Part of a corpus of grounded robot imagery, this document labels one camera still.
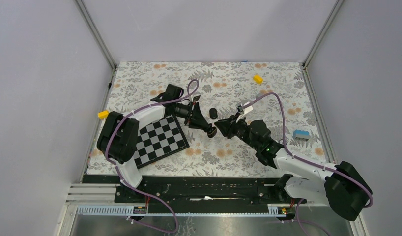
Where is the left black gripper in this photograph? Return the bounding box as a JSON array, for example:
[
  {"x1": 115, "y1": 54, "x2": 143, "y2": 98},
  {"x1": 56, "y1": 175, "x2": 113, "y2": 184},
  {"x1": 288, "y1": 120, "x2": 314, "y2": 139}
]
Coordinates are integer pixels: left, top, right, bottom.
[{"x1": 173, "y1": 100, "x2": 209, "y2": 130}]

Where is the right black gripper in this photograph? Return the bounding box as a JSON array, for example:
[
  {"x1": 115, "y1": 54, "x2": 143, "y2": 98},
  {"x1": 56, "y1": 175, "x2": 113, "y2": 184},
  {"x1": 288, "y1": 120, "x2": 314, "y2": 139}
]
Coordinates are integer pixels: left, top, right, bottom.
[{"x1": 214, "y1": 112, "x2": 260, "y2": 151}]

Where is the black earbud charging case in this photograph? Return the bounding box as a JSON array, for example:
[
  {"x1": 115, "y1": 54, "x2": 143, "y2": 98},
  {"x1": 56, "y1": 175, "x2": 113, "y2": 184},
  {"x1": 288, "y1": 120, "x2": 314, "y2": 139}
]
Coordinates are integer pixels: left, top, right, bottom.
[{"x1": 207, "y1": 126, "x2": 217, "y2": 138}]

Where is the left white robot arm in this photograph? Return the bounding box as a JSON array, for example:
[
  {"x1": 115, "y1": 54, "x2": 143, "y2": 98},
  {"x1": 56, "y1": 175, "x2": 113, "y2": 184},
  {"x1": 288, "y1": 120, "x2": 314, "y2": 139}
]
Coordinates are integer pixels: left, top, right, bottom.
[{"x1": 96, "y1": 84, "x2": 217, "y2": 202}]

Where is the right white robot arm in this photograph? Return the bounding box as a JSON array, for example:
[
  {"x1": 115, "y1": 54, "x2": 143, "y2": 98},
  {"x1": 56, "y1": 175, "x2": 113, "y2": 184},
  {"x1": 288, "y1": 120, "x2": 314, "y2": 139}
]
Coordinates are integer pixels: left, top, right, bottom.
[{"x1": 215, "y1": 116, "x2": 373, "y2": 221}]

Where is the floral patterned table mat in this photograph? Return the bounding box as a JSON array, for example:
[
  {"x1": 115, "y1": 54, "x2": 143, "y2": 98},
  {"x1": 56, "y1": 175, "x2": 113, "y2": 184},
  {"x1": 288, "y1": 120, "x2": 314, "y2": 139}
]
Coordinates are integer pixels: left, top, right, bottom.
[{"x1": 105, "y1": 62, "x2": 327, "y2": 177}]

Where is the black white checkerboard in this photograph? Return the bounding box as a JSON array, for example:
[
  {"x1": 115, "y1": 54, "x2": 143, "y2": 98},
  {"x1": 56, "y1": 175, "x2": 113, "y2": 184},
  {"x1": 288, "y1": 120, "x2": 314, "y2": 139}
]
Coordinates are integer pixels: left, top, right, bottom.
[{"x1": 133, "y1": 115, "x2": 190, "y2": 169}]

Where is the yellow block far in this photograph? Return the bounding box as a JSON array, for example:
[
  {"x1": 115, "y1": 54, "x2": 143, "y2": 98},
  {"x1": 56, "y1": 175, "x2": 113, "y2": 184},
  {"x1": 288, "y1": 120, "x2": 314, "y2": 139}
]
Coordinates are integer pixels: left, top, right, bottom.
[{"x1": 253, "y1": 74, "x2": 263, "y2": 84}]

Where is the yellow block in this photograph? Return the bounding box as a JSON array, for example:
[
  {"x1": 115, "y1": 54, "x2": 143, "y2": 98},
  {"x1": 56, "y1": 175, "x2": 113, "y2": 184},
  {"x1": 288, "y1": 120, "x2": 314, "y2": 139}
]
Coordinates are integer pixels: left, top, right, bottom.
[
  {"x1": 253, "y1": 74, "x2": 263, "y2": 84},
  {"x1": 97, "y1": 110, "x2": 109, "y2": 119}
]

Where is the blue white eraser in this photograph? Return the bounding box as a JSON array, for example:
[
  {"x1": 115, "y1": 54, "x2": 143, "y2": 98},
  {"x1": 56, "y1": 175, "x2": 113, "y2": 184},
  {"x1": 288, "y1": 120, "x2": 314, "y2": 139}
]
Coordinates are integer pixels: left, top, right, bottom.
[{"x1": 293, "y1": 129, "x2": 311, "y2": 140}]

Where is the yellow block left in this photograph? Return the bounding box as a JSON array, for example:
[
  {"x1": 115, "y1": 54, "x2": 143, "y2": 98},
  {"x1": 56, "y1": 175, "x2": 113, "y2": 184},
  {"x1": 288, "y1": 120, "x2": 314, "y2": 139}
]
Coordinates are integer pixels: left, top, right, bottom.
[{"x1": 97, "y1": 110, "x2": 109, "y2": 119}]

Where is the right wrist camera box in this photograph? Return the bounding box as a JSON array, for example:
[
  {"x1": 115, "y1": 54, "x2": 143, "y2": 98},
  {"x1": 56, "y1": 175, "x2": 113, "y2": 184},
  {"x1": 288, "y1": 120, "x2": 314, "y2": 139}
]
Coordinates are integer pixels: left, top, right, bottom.
[{"x1": 236, "y1": 102, "x2": 253, "y2": 122}]

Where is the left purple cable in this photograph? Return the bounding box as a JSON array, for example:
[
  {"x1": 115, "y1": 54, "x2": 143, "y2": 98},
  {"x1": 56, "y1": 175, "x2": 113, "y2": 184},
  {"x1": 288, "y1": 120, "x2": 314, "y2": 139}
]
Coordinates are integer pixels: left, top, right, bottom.
[{"x1": 104, "y1": 79, "x2": 200, "y2": 234}]

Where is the purple cable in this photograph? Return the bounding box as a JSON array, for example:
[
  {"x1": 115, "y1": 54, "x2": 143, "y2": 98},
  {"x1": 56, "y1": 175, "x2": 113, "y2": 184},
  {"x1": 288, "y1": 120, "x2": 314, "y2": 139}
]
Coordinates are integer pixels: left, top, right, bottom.
[
  {"x1": 241, "y1": 92, "x2": 374, "y2": 236},
  {"x1": 104, "y1": 79, "x2": 200, "y2": 234}
]

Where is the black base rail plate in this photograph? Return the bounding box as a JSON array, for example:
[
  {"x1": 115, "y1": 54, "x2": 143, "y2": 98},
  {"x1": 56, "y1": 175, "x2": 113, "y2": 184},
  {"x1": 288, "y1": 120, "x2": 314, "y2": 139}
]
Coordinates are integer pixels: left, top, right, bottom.
[{"x1": 114, "y1": 176, "x2": 308, "y2": 215}]

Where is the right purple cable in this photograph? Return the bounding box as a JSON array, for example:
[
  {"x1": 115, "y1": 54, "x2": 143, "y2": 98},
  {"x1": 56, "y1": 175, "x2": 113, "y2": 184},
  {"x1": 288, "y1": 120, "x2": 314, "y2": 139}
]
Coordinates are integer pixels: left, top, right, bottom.
[{"x1": 241, "y1": 92, "x2": 374, "y2": 236}]

